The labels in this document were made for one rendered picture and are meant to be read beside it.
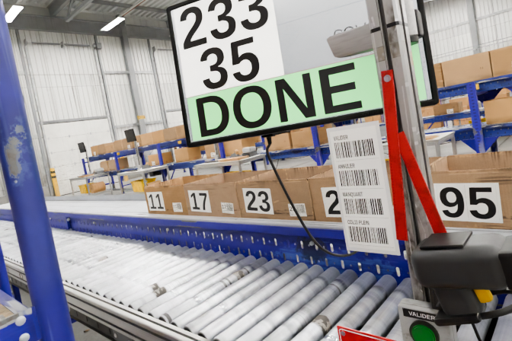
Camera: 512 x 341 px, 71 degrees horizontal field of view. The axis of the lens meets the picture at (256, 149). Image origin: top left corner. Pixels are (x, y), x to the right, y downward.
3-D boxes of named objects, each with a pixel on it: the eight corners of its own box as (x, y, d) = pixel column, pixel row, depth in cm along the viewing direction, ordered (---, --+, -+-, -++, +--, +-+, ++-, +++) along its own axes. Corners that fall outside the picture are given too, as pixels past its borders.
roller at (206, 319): (189, 349, 100) (178, 341, 104) (297, 272, 139) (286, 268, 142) (188, 333, 99) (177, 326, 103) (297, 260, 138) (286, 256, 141)
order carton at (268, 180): (241, 219, 162) (234, 182, 161) (281, 202, 183) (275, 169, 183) (315, 223, 135) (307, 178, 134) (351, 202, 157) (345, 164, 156)
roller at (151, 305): (138, 311, 117) (142, 326, 117) (247, 252, 156) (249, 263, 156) (131, 309, 121) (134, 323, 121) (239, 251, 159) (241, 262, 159)
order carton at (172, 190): (148, 215, 215) (142, 186, 214) (187, 202, 237) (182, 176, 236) (188, 216, 188) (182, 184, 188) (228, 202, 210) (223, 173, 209)
